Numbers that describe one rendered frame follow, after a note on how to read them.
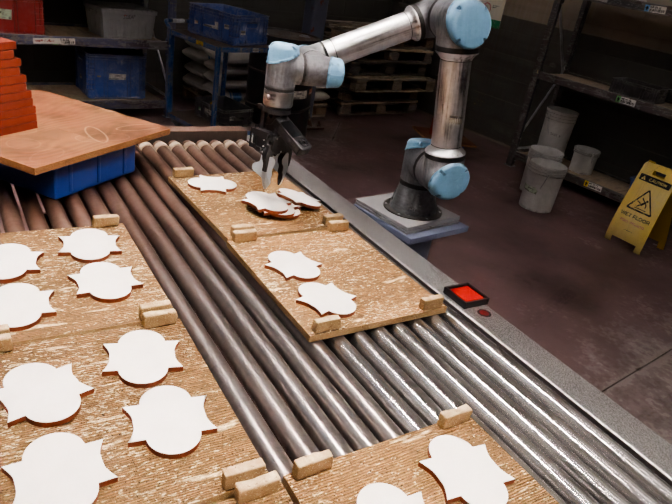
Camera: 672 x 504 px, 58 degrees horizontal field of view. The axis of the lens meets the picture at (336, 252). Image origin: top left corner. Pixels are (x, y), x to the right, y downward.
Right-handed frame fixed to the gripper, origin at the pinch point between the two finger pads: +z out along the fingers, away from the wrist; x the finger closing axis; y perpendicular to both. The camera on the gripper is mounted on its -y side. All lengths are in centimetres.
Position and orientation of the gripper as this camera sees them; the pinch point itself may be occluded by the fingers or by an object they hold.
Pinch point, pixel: (274, 183)
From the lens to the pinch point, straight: 163.6
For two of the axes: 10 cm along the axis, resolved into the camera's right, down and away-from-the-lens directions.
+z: -1.6, 8.8, 4.4
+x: -5.9, 2.7, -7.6
